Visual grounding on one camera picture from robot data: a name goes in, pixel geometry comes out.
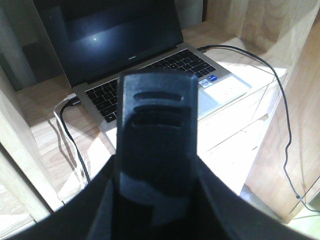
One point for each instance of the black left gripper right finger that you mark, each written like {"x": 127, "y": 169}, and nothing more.
{"x": 238, "y": 219}

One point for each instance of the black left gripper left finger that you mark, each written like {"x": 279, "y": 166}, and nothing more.
{"x": 88, "y": 216}

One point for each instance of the black orange stapler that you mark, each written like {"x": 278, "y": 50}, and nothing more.
{"x": 156, "y": 147}

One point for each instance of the wooden shelf unit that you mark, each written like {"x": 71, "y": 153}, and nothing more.
{"x": 34, "y": 165}

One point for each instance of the grey laptop computer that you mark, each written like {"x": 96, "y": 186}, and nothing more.
{"x": 96, "y": 40}

